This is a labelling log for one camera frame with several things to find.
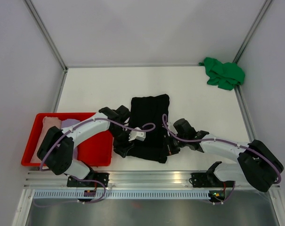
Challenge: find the aluminium front rail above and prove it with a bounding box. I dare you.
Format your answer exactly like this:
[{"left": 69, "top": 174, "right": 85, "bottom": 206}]
[{"left": 23, "top": 170, "right": 281, "bottom": 190}]

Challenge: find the aluminium corner post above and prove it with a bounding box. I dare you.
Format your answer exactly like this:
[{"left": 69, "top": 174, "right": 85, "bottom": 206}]
[
  {"left": 23, "top": 0, "right": 68, "bottom": 72},
  {"left": 233, "top": 0, "right": 274, "bottom": 64}
]

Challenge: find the black t shirt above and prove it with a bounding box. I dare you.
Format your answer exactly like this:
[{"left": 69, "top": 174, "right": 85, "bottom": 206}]
[{"left": 114, "top": 94, "right": 170, "bottom": 164}]

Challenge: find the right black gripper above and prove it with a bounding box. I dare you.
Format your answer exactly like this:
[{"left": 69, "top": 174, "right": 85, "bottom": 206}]
[{"left": 159, "top": 133, "right": 187, "bottom": 157}]

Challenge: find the pink rolled t shirt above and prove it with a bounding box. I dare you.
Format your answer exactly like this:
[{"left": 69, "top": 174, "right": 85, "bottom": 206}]
[{"left": 31, "top": 116, "right": 62, "bottom": 163}]

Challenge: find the lavender rolled t shirt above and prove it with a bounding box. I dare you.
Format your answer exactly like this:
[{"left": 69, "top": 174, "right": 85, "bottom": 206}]
[{"left": 61, "top": 119, "right": 80, "bottom": 159}]

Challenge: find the right aluminium corner post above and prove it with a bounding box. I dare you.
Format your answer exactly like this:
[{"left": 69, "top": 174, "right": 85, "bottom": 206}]
[{"left": 233, "top": 0, "right": 274, "bottom": 64}]

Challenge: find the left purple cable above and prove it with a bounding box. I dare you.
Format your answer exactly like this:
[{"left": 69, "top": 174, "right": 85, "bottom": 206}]
[{"left": 33, "top": 117, "right": 156, "bottom": 208}]

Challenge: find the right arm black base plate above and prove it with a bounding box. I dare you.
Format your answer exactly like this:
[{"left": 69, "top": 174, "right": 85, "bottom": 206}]
[{"left": 189, "top": 171, "right": 234, "bottom": 188}]

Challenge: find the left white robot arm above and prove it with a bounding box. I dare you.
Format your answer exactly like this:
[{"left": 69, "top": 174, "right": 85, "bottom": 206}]
[{"left": 37, "top": 105, "right": 130, "bottom": 186}]

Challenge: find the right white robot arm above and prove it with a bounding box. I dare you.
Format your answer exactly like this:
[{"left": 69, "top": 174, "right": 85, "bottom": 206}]
[{"left": 166, "top": 118, "right": 284, "bottom": 192}]

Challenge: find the red plastic bin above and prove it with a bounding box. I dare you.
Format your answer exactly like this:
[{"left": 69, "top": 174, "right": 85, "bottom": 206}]
[{"left": 21, "top": 113, "right": 113, "bottom": 167}]

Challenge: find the green crumpled t shirt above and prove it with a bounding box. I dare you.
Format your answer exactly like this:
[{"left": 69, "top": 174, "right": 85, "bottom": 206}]
[{"left": 198, "top": 57, "right": 245, "bottom": 91}]

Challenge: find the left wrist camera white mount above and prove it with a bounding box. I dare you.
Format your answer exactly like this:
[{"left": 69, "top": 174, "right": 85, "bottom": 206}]
[{"left": 128, "top": 127, "right": 146, "bottom": 141}]

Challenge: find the slotted grey cable duct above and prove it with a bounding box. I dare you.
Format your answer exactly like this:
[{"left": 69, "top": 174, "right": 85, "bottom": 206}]
[{"left": 33, "top": 189, "right": 210, "bottom": 200}]

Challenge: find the left aluminium corner post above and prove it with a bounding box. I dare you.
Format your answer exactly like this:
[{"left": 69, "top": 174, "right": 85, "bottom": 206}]
[{"left": 23, "top": 0, "right": 68, "bottom": 72}]

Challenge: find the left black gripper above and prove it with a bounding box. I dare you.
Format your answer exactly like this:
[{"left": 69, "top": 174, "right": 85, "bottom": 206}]
[{"left": 108, "top": 126, "right": 134, "bottom": 159}]

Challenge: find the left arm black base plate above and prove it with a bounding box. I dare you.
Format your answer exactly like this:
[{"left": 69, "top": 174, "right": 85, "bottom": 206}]
[{"left": 66, "top": 171, "right": 109, "bottom": 188}]

